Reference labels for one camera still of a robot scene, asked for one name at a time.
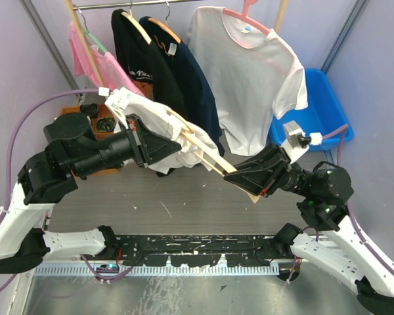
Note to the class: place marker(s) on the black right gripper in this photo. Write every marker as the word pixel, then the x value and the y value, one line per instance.
pixel 261 170

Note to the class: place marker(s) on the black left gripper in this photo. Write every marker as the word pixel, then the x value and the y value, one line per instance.
pixel 144 141

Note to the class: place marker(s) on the cream wooden hanger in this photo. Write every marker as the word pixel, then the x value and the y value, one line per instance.
pixel 209 157

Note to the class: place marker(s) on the white t-shirt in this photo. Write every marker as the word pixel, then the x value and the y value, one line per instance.
pixel 254 76
pixel 154 116

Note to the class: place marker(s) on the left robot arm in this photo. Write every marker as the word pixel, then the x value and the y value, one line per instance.
pixel 72 152

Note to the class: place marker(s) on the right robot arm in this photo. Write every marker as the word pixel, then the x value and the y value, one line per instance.
pixel 363 267

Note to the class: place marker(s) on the navy blue t-shirt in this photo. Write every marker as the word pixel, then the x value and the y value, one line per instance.
pixel 199 99

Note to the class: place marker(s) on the black printed t-shirt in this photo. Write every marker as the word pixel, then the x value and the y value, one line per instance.
pixel 145 66

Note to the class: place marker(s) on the white hanging t-shirt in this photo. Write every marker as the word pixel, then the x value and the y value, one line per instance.
pixel 254 76

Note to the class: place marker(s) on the wooden hanger under navy shirt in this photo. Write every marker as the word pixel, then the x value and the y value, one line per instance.
pixel 164 26

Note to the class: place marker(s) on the wooden hanger under black shirt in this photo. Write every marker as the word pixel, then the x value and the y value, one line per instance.
pixel 138 27

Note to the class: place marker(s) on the green hanger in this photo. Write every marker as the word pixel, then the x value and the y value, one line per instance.
pixel 96 42

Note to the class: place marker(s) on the pink plastic hanger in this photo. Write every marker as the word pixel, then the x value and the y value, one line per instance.
pixel 243 16

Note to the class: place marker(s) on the green black belt roll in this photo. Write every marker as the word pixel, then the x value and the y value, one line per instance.
pixel 105 125

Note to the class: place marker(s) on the orange wooden organizer tray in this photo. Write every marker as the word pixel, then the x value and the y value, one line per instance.
pixel 103 112

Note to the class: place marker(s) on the blue plastic bin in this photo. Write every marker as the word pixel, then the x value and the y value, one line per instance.
pixel 324 113

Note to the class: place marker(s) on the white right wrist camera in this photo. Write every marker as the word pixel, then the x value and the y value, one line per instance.
pixel 292 145

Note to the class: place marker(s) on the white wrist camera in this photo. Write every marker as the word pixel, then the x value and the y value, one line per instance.
pixel 117 102
pixel 292 145

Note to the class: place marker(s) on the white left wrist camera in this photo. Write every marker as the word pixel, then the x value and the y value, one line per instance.
pixel 117 102

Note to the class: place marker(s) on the perforated metal cable tray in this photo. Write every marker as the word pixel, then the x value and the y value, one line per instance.
pixel 81 269

